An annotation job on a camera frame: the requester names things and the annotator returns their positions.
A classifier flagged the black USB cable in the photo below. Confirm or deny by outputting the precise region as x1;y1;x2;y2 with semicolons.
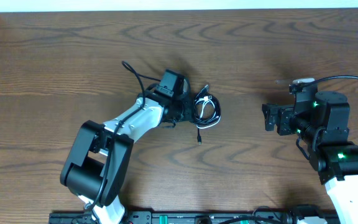
192;84;222;128

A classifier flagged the white USB cable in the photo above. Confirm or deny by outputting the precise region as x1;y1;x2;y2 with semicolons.
193;95;221;129

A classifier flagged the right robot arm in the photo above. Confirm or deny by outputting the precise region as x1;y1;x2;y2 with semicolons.
262;83;358;223

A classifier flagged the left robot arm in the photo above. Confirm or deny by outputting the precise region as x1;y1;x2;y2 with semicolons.
50;70;193;223

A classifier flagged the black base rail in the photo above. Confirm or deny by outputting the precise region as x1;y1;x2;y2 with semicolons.
48;205;341;224

